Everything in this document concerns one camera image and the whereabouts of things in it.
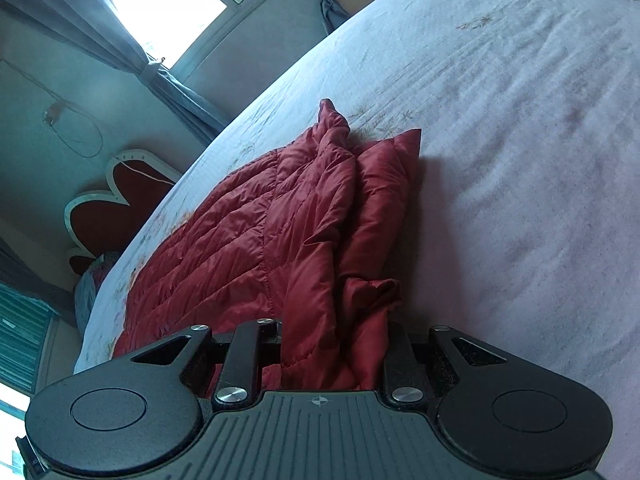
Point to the white floral bed sheet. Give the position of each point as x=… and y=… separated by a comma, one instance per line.
x=500, y=185

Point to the teal window blind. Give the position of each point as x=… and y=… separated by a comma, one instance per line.
x=22, y=340

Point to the window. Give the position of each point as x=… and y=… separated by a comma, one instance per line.
x=165, y=0

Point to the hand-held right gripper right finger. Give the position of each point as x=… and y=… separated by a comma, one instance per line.
x=400, y=355

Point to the red heart-shaped headboard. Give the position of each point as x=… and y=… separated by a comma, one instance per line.
x=125, y=205

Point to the red puffer jacket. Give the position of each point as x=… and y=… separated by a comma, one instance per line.
x=280, y=240

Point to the grey pleated curtain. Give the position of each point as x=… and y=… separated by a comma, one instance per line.
x=25, y=275

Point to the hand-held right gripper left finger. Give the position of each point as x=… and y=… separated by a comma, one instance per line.
x=247, y=350

